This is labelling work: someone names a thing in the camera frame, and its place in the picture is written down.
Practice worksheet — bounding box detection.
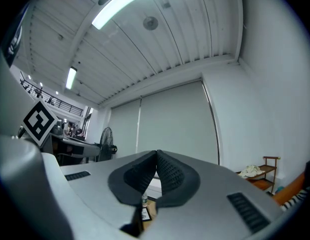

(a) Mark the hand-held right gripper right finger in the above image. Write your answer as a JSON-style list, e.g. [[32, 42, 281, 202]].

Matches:
[[142, 149, 284, 240]]

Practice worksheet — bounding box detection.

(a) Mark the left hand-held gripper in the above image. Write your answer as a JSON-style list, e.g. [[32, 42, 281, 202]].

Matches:
[[0, 55, 74, 240]]

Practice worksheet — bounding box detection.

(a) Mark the long ceiling tube light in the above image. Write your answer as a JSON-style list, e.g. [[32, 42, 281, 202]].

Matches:
[[91, 0, 171, 31]]

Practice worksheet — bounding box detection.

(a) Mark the mezzanine railing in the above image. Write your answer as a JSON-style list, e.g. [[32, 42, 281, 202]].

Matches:
[[19, 71, 84, 118]]

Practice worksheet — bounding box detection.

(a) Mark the large grey roller blind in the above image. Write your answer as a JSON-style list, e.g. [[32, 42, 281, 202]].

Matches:
[[136, 79, 220, 165]]

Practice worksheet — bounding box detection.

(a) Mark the orange sofa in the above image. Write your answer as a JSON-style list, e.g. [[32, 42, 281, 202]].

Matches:
[[270, 171, 308, 205]]

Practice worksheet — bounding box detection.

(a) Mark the wooden coffee table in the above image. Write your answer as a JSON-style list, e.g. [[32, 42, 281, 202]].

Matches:
[[141, 199, 159, 232]]

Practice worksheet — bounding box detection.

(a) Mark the short ceiling tube light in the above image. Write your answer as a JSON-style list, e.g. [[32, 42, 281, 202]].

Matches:
[[65, 66, 78, 90]]

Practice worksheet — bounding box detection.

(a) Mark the black standing fan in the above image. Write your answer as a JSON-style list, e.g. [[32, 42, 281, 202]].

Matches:
[[95, 126, 118, 163]]

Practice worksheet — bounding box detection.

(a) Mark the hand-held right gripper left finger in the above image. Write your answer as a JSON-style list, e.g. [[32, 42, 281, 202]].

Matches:
[[58, 149, 159, 240]]

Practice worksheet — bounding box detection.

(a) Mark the black framed picture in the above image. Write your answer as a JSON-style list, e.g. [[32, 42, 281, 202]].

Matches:
[[139, 207, 153, 223]]

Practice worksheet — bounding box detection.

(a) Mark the person's black-clothed torso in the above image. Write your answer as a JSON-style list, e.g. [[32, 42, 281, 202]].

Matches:
[[1, 3, 29, 69]]

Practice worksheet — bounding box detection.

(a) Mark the black white striped blanket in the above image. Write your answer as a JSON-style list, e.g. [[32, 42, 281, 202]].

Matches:
[[279, 159, 310, 213]]

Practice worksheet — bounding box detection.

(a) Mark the narrow grey roller blind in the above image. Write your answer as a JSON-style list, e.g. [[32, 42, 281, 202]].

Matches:
[[109, 98, 142, 160]]

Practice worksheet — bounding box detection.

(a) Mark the round ceiling fixture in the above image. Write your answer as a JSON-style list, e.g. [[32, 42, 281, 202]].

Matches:
[[142, 15, 159, 32]]

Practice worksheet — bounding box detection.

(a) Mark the wooden shelf rack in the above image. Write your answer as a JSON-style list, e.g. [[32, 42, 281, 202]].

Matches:
[[235, 155, 282, 194]]

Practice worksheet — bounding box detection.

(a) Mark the cream cloth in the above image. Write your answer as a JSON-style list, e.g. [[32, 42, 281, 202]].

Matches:
[[238, 164, 266, 179]]

